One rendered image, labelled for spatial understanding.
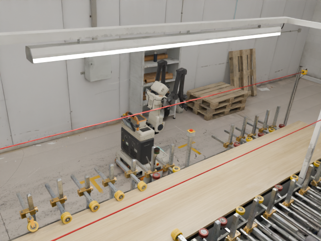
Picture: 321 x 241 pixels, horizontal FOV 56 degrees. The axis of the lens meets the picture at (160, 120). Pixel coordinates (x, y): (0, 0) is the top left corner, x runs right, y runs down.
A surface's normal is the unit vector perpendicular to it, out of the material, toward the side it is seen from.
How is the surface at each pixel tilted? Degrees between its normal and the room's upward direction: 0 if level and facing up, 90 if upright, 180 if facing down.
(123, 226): 0
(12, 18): 90
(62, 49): 61
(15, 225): 0
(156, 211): 0
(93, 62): 90
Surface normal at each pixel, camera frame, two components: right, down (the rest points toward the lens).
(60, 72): 0.60, 0.40
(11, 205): 0.06, -0.89
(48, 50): 0.55, -0.09
